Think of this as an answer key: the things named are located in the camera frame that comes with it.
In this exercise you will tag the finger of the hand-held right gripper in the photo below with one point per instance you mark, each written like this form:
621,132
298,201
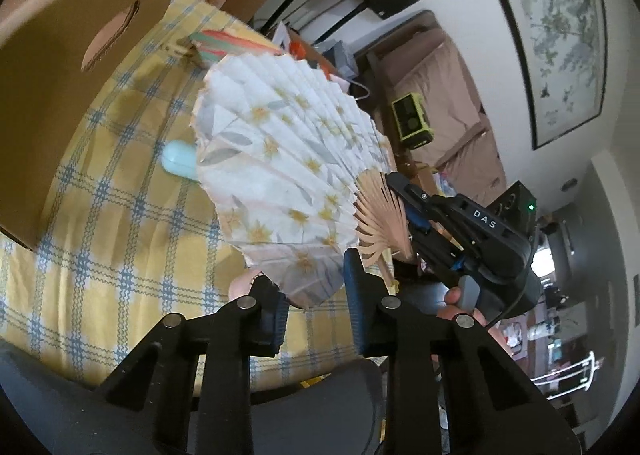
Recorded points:
435,252
407,192

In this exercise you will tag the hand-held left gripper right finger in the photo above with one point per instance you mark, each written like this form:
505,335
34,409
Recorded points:
357,305

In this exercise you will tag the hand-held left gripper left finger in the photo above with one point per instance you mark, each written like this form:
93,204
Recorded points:
272,322

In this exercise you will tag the white floral folding paper fan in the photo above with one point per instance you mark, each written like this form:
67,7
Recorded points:
280,160

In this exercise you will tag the mint handheld electric fan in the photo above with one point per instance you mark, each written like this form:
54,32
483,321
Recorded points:
177,160

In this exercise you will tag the person's right hand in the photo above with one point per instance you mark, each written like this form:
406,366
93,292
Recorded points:
452,297

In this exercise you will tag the lime green portable device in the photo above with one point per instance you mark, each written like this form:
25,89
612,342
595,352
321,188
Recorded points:
412,120

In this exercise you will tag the brown sofa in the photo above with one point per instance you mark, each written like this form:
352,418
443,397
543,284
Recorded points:
440,80

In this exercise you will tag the white paper bag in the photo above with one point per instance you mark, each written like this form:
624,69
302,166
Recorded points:
347,62

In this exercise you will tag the yellow plaid tablecloth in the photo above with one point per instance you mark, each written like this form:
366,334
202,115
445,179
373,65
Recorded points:
110,245

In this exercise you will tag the framed ink painting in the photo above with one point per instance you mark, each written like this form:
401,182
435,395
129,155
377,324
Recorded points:
560,45

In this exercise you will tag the green and red paper fan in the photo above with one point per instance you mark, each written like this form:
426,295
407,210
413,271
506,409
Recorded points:
225,45

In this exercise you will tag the small wooden piece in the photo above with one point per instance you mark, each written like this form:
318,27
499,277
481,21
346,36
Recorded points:
177,50

